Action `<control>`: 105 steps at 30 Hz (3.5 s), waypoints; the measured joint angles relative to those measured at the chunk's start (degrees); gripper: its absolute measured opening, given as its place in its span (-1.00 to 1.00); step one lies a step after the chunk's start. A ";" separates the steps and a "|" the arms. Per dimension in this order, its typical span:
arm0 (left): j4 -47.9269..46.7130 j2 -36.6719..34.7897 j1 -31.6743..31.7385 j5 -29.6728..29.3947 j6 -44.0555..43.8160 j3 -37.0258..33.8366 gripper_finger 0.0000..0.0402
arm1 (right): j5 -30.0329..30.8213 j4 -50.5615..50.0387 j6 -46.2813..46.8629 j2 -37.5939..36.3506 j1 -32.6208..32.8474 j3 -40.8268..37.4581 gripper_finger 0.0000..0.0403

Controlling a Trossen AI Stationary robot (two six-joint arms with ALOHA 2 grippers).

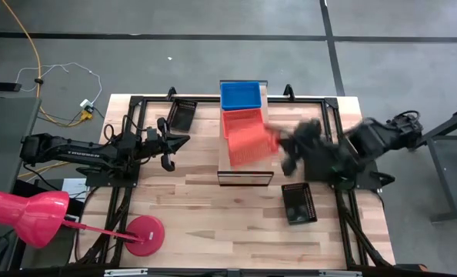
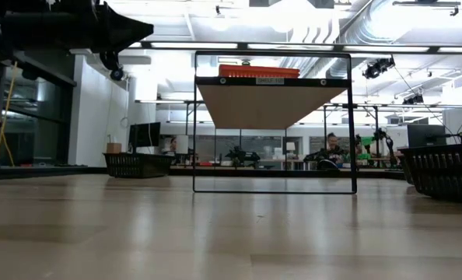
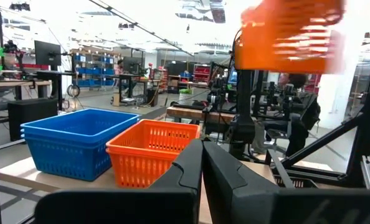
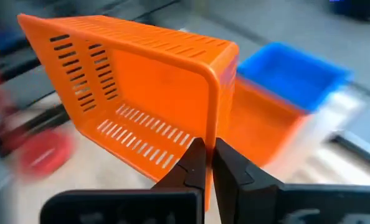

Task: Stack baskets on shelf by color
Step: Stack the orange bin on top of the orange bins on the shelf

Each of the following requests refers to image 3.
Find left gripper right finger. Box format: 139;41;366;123
202;141;370;224

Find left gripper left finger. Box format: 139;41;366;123
34;138;204;224

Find black plastic basket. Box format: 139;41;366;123
273;175;318;189

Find wooden workbench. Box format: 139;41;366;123
166;106;236;124

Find black office chair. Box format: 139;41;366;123
265;93;321;151

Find white pot with plant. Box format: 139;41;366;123
178;88;194;106

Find seated person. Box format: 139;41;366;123
253;72;321;157

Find rack with red bins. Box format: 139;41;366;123
193;63;212;83

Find black computer monitor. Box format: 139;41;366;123
122;56;143;75
34;40;62;67

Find rack with blue bins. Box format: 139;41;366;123
71;51;116;89

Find black computer case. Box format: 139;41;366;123
7;97;59;142

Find black rig frame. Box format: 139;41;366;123
280;21;370;190

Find wooden shelf black metal frame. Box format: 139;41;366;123
0;138;295;224

